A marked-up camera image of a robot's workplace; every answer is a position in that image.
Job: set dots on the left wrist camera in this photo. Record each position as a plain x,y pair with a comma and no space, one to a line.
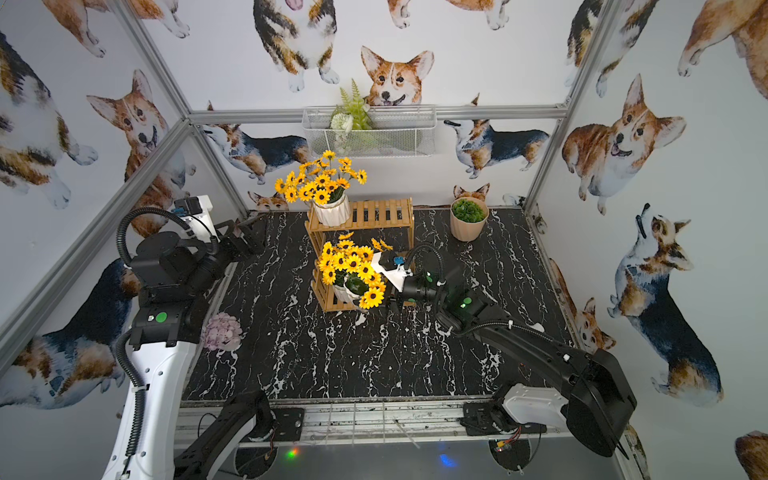
196,212

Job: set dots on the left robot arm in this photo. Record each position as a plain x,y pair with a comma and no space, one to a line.
178,258

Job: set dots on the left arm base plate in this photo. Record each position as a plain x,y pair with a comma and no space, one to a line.
287,424

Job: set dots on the sunflower pot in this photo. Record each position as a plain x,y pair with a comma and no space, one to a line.
350,266
323,185

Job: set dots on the pink hydrangea flower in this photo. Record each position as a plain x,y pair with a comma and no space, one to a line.
222,332

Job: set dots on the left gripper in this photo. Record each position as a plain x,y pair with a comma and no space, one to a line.
241,238

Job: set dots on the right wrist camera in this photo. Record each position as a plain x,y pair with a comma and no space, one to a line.
392,266

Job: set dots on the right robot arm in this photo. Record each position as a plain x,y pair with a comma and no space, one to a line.
586,394

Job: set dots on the aluminium front rail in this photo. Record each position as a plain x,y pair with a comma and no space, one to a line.
372,423

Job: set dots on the green fern white flower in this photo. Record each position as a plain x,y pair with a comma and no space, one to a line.
352,113

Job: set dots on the wooden two-tier plant shelf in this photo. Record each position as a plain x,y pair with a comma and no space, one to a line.
363,215

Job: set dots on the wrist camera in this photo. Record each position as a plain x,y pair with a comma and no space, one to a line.
392,266
196,212

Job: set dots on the aluminium cage frame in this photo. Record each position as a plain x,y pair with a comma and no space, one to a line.
116,106

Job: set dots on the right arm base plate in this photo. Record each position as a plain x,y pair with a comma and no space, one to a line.
488,418

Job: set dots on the white wire mesh basket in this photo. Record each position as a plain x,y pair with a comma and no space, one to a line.
375,132

